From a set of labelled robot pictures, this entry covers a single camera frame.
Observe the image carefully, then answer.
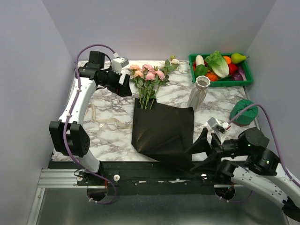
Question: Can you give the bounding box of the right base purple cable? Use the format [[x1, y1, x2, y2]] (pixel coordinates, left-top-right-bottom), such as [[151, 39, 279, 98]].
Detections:
[[219, 191, 255, 203]]

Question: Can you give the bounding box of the green plastic bin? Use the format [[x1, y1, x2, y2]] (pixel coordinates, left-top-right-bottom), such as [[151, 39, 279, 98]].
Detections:
[[188, 54, 253, 87]]

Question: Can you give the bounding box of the black wrapping paper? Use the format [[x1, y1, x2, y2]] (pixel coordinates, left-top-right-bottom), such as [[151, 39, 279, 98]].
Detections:
[[131, 98, 194, 171]]

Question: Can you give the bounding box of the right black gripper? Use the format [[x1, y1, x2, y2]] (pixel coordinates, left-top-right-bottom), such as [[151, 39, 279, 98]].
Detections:
[[183, 127, 250, 175]]

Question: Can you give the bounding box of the white toy radish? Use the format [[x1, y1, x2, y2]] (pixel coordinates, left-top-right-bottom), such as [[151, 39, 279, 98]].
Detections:
[[195, 55, 205, 66]]

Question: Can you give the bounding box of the toy lettuce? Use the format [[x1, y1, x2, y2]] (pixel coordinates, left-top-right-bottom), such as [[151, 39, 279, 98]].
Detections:
[[204, 51, 229, 78]]

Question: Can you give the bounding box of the jute twine on vase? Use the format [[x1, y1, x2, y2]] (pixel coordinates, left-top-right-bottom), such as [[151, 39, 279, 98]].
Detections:
[[194, 90, 207, 107]]

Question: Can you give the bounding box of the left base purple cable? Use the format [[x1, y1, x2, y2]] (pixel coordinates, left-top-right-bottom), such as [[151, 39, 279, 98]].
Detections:
[[88, 175, 118, 205]]

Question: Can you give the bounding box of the orange toy carrot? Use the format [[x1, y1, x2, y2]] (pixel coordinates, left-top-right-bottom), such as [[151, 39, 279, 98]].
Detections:
[[206, 73, 219, 82]]

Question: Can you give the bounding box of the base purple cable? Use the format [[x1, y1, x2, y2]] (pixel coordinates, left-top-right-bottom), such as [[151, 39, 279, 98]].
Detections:
[[88, 175, 118, 205], [219, 191, 255, 203]]

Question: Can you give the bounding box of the toy orange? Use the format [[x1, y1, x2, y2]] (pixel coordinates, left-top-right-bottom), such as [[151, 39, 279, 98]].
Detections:
[[223, 56, 232, 64]]

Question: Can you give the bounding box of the pink flower bouquet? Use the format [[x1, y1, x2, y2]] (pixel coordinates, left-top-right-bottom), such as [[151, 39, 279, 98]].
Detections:
[[129, 56, 180, 109]]

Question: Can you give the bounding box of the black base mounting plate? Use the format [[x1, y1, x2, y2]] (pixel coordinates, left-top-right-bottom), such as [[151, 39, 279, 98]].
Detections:
[[48, 162, 245, 199]]

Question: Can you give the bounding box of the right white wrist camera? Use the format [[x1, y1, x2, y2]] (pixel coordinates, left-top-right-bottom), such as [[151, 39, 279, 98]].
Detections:
[[207, 117, 231, 134]]

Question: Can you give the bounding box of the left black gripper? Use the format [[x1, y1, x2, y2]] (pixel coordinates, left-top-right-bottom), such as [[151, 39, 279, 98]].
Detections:
[[98, 66, 132, 97]]

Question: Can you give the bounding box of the cream ribbon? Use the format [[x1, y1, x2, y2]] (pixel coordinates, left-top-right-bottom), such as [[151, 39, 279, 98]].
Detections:
[[84, 104, 133, 129]]

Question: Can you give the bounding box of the green rolled cloth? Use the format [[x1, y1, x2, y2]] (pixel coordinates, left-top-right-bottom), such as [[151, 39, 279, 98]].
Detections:
[[229, 99, 259, 127]]

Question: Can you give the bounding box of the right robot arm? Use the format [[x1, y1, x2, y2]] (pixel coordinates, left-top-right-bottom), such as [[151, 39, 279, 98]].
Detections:
[[188, 127, 300, 221]]

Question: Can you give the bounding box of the white ribbed vase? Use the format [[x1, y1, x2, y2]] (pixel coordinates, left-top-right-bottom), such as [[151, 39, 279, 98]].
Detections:
[[187, 76, 210, 112]]

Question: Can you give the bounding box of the toy pear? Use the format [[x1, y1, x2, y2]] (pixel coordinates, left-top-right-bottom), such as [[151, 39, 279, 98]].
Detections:
[[231, 52, 247, 64]]

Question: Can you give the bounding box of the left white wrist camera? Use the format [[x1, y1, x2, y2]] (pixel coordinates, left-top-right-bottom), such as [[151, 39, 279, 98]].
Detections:
[[112, 57, 129, 74]]

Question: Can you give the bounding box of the red toy pepper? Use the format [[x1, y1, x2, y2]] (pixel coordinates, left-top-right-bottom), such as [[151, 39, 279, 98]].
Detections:
[[228, 63, 238, 75]]

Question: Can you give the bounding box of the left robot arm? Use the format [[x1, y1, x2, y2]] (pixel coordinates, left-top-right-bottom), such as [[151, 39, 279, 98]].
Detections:
[[49, 51, 132, 185]]

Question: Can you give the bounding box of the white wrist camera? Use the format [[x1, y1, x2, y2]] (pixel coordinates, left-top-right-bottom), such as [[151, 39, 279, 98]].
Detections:
[[112, 57, 129, 74], [207, 117, 231, 134]]

